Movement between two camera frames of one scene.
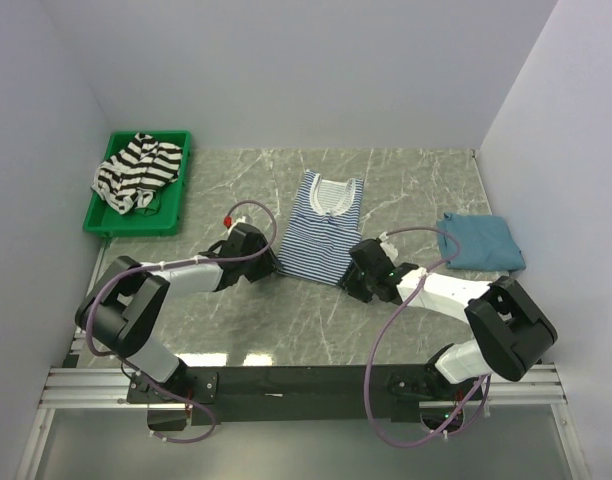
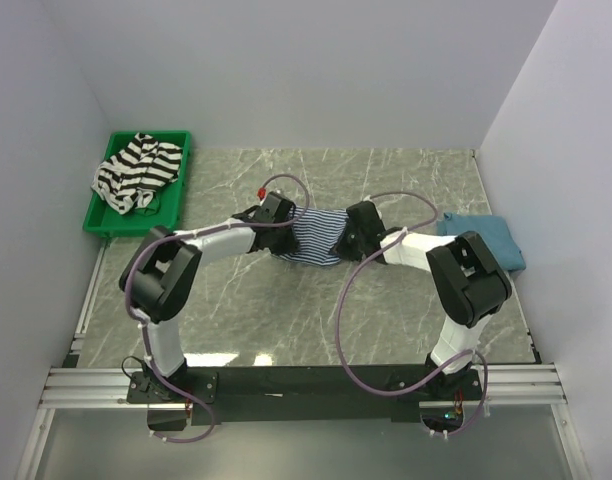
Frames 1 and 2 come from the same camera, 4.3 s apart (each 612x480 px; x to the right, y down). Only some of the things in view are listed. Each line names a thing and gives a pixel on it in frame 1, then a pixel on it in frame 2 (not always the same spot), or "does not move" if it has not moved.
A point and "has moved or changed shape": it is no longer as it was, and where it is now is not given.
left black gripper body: (251, 264) → (284, 241)
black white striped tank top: (130, 178) does not move
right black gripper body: (366, 279) → (350, 246)
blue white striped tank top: (325, 227) has moved or changed shape
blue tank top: (487, 243) does not move
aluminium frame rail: (84, 388) does not move
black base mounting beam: (274, 394) does not move
